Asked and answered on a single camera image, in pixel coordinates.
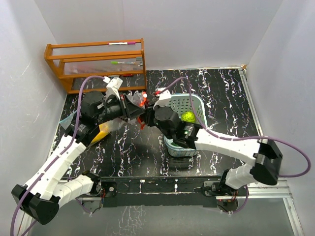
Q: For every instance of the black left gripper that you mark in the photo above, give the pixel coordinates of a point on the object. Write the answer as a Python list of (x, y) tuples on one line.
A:
[(131, 110)]

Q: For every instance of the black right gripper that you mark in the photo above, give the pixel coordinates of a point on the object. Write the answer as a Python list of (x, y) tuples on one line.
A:
[(149, 114)]

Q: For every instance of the orange zip plastic bag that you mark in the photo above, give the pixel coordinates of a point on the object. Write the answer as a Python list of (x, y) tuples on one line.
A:
[(133, 106)]

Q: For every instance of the blue zip top bag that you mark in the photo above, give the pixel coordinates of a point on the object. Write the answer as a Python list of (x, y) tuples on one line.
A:
[(86, 130)]

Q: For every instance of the yellow banana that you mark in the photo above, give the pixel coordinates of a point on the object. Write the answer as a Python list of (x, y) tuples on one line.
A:
[(104, 130)]

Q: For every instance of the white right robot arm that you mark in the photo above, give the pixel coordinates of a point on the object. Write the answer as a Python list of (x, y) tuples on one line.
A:
[(262, 159)]

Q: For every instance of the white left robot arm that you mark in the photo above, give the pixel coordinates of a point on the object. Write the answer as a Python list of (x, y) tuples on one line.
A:
[(43, 195)]

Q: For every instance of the green white marker pen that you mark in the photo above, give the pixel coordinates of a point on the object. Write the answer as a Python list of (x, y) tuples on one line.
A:
[(123, 62)]

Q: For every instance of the wooden shelf rack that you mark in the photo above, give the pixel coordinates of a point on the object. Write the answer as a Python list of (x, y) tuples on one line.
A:
[(78, 60)]

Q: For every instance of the pink white marker pen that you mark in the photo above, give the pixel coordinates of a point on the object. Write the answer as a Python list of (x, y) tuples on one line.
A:
[(122, 43)]

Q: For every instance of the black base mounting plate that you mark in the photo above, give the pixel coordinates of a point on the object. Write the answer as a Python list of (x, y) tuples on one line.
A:
[(165, 191)]

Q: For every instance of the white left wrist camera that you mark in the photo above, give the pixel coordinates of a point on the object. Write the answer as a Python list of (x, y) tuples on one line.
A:
[(113, 86)]

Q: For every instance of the aluminium frame rail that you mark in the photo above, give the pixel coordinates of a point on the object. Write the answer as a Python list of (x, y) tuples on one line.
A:
[(281, 190)]

